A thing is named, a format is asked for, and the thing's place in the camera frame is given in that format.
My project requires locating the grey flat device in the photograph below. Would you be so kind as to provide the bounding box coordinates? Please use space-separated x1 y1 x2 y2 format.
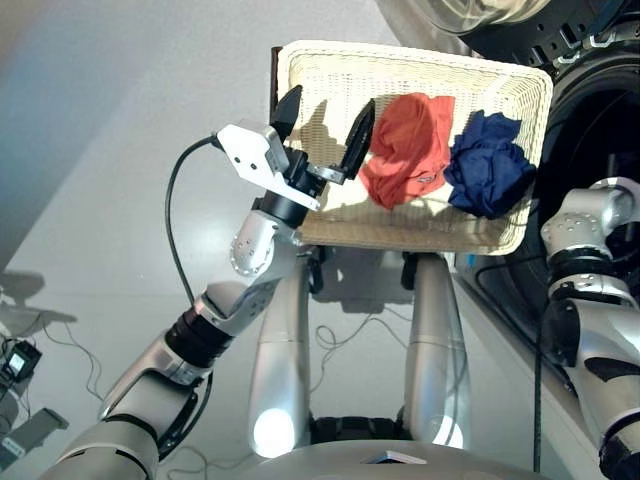
0 407 70 466

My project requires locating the orange garment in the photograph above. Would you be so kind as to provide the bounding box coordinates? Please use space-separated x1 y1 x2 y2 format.
359 92 457 210

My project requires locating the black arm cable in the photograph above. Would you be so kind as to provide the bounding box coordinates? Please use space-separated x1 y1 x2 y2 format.
154 135 221 461
474 259 551 471

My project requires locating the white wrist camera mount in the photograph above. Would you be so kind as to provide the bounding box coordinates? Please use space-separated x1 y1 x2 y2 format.
214 119 322 211

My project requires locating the thin floor cable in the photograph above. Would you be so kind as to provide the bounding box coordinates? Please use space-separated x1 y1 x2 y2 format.
307 304 419 396

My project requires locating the pale woven basket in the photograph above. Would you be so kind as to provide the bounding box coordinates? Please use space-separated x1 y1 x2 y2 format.
272 40 555 257

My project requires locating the thin adapter cable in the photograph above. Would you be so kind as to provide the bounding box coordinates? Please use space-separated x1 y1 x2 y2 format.
42 319 106 401

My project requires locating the dark brown basket stand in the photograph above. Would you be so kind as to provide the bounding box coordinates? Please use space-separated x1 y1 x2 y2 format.
269 47 281 126

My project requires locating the black power adapter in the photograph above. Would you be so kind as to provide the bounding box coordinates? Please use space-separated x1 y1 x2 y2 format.
1 338 44 384

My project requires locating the silver robot torso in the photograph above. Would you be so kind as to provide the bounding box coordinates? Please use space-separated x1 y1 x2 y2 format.
239 414 551 480

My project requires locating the navy blue garment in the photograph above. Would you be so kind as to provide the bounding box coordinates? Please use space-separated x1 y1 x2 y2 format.
442 111 538 220

